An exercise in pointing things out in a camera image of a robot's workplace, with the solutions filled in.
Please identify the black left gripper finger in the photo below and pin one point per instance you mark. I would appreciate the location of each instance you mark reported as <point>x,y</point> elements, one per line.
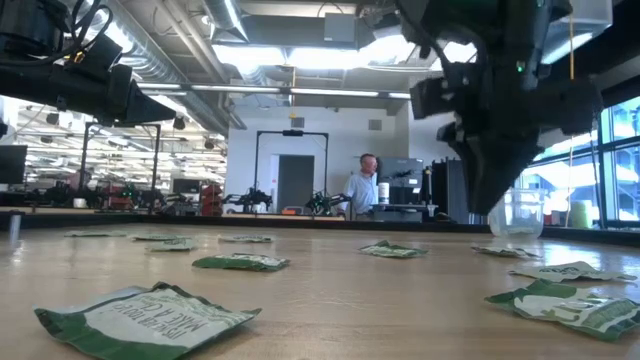
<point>150,107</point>

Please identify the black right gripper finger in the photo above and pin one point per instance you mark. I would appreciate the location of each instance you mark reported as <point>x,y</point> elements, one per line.
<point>515,160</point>
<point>472,165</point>

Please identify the green white Truvia packet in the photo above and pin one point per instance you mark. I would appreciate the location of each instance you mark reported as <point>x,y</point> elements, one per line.
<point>392,250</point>
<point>570,272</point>
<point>245,239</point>
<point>505,251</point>
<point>95,233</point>
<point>565,307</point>
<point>160,237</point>
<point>150,320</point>
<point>242,262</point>
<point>172,245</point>

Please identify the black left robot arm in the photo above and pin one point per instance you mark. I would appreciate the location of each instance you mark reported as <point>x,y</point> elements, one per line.
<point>25,30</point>

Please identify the black background robot arm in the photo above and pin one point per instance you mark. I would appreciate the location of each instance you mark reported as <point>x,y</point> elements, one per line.
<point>250,199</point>
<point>325,202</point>

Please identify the black ceiling spotlight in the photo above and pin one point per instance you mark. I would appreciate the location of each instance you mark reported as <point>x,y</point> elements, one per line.
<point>209,144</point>
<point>52,118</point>
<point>179,123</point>

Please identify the black tall cabinet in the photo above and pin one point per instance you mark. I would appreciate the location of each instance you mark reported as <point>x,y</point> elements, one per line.
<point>450,190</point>

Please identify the clear plastic bin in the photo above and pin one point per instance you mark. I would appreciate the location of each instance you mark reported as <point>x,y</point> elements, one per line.
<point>525,215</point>

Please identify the black desktop machine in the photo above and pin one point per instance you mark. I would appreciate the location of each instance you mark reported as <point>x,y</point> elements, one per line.
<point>400,175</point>

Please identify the black tripod stand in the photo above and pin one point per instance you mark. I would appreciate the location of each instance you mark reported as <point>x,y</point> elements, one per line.
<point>594,175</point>

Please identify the yellow-green cylinder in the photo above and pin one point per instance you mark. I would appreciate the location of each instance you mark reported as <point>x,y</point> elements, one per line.
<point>581,215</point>

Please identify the black standing desk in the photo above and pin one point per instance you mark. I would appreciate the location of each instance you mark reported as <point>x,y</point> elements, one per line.
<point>400,212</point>

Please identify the ceiling strip lights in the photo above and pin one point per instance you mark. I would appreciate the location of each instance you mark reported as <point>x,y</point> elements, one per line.
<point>235,89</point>

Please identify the background robot workstation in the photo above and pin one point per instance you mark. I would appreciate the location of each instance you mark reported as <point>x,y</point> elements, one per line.
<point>132,195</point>

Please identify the white wipes canister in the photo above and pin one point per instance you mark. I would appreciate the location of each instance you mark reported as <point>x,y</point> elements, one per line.
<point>383,192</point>

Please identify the black monitor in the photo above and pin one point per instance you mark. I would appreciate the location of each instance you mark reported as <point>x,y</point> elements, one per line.
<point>12,165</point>

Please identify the white cup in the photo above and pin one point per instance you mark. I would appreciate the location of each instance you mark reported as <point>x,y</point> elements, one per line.
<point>80,202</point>

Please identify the red tool cart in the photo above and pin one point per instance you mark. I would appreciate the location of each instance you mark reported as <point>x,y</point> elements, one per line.
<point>211,199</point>

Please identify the person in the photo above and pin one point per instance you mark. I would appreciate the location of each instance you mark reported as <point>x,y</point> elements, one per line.
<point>361,192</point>

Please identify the grey door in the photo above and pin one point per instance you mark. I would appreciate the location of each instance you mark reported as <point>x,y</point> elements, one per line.
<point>295,182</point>

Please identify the wooden top workbench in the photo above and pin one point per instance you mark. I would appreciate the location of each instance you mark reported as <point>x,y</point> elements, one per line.
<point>280,217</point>

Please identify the grey ceiling box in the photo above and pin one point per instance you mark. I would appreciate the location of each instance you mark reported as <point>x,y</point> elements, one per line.
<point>340,27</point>

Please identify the black camera gantry frame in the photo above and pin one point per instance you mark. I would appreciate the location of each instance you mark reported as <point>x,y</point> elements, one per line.
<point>292,133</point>
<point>120,125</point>

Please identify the silver rectangular air duct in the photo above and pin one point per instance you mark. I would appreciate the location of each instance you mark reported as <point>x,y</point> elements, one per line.
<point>585,25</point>

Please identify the glass window wall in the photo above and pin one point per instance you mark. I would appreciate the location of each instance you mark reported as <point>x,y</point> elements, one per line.
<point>620,165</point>

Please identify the grey wall vent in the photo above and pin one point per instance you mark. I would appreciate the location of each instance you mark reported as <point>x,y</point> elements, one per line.
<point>297,122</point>
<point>375,124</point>

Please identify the black aluminium table frame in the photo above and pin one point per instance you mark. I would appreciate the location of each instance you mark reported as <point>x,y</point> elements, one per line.
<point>150,218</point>

